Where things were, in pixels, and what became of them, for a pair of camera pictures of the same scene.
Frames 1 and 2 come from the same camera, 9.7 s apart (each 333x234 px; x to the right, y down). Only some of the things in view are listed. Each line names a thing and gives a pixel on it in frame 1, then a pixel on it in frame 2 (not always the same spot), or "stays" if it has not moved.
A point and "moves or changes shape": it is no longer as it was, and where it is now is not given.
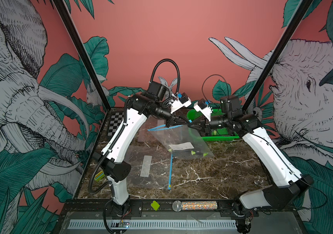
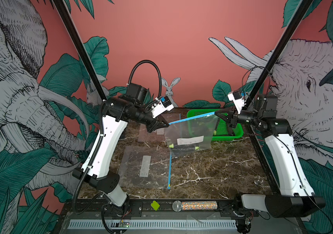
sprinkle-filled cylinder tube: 178,205 stays
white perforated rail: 184,224 stays
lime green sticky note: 155,205 stays
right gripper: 201,125 to 233,120
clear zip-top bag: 151,166 stays
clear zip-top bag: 181,141 moves or changes shape
